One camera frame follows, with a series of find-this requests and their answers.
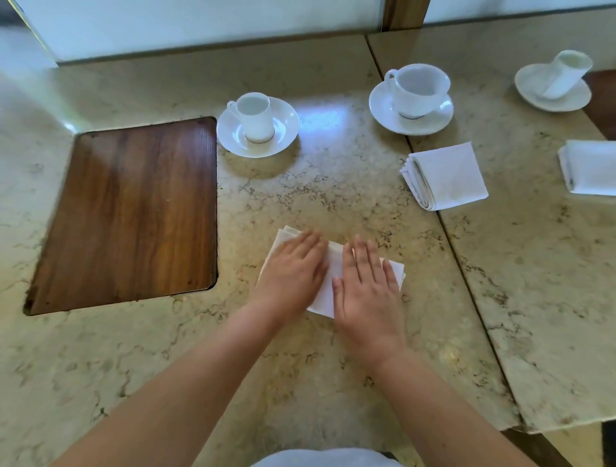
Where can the person's right hand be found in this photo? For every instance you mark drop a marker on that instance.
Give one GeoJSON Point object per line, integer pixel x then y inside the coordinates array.
{"type": "Point", "coordinates": [368, 308]}

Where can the person's left hand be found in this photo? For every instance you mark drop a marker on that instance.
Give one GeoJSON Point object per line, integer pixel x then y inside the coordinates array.
{"type": "Point", "coordinates": [288, 281]}

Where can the person's left little finger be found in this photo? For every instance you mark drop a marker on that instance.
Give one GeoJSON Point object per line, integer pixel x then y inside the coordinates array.
{"type": "Point", "coordinates": [283, 248]}

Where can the person's right little finger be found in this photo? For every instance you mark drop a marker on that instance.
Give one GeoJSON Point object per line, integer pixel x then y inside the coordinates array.
{"type": "Point", "coordinates": [391, 278]}

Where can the person's right middle finger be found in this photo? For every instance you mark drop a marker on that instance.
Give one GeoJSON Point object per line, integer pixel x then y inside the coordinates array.
{"type": "Point", "coordinates": [362, 260]}

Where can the person's left middle finger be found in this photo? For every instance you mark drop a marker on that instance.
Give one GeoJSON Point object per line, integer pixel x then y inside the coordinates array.
{"type": "Point", "coordinates": [313, 245]}

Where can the person's right thumb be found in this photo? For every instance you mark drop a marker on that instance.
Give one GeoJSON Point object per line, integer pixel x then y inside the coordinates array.
{"type": "Point", "coordinates": [338, 296]}

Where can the white cloth napkin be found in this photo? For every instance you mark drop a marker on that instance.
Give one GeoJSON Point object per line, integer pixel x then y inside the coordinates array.
{"type": "Point", "coordinates": [592, 168]}
{"type": "Point", "coordinates": [447, 175]}
{"type": "Point", "coordinates": [333, 262]}

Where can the person's right forearm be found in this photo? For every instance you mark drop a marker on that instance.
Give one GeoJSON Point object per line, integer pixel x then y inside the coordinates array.
{"type": "Point", "coordinates": [442, 413]}

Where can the person's left forearm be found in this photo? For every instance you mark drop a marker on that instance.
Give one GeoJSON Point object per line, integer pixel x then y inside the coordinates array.
{"type": "Point", "coordinates": [183, 389]}

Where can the white saucer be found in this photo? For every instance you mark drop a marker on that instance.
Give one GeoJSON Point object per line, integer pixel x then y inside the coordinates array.
{"type": "Point", "coordinates": [575, 102]}
{"type": "Point", "coordinates": [285, 126]}
{"type": "Point", "coordinates": [385, 115]}

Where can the small straight white cup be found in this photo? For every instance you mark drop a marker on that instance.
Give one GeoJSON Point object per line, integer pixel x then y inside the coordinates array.
{"type": "Point", "coordinates": [255, 118]}

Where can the brown wooden board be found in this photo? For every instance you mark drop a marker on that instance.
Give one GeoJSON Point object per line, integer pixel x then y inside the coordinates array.
{"type": "Point", "coordinates": [130, 211]}

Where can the person's white clothing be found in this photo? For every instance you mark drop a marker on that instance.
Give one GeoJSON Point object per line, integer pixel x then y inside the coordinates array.
{"type": "Point", "coordinates": [327, 458]}

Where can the wide round white cup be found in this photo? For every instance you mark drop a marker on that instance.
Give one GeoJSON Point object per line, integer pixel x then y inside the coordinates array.
{"type": "Point", "coordinates": [417, 91]}

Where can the tall narrow white cup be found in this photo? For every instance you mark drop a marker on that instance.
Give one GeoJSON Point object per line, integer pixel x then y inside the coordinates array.
{"type": "Point", "coordinates": [567, 72]}

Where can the brown wooden post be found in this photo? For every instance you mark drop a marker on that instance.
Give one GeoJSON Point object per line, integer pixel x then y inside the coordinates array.
{"type": "Point", "coordinates": [405, 13]}

